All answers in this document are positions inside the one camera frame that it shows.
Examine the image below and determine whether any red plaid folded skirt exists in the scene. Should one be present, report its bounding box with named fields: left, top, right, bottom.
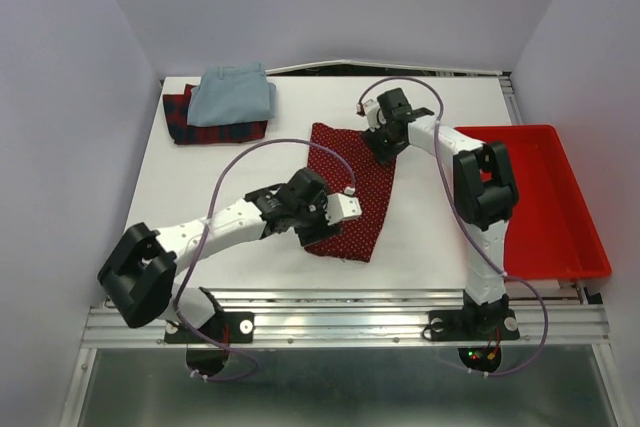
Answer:
left=161, top=84, right=268, bottom=146

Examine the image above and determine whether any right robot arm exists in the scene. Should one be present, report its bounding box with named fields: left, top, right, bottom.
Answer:
left=357, top=88, right=519, bottom=342

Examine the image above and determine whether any red polka dot skirt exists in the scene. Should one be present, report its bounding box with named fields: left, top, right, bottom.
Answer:
left=306, top=123, right=396, bottom=263

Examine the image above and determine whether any light blue folded skirt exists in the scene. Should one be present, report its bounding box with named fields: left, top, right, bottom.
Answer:
left=187, top=62, right=276, bottom=127

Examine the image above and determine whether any aluminium frame rail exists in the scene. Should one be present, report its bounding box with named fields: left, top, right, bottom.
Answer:
left=79, top=288, right=614, bottom=348

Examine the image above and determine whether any red plastic tray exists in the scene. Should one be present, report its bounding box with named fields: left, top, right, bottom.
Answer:
left=458, top=125, right=611, bottom=280

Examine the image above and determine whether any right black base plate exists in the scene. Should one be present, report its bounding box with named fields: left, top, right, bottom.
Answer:
left=424, top=309, right=520, bottom=343

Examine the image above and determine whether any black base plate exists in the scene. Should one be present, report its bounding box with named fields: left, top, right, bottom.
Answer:
left=164, top=311, right=255, bottom=345
left=424, top=309, right=520, bottom=343

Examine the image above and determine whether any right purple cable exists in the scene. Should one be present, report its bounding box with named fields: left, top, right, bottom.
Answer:
left=359, top=76, right=551, bottom=379

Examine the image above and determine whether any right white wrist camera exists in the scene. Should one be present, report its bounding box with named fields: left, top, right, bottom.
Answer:
left=356, top=100, right=386, bottom=131

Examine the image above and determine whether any purple cable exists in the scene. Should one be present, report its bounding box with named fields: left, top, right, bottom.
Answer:
left=174, top=138, right=359, bottom=382
left=359, top=76, right=551, bottom=379

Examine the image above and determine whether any controller board with leds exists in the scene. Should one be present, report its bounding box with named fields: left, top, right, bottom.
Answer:
left=458, top=347, right=502, bottom=373

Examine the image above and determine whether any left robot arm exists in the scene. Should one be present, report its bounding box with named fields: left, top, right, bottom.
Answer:
left=97, top=168, right=362, bottom=341

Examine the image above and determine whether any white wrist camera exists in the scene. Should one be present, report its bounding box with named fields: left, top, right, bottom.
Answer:
left=325, top=187, right=362, bottom=226
left=356, top=100, right=386, bottom=131

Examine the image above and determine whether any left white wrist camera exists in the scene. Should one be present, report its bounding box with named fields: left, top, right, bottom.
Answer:
left=325, top=187, right=362, bottom=226

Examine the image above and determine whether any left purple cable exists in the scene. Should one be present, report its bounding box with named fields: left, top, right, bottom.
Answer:
left=174, top=138, right=359, bottom=382

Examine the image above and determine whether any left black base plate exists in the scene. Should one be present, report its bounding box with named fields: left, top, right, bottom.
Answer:
left=164, top=311, right=255, bottom=345

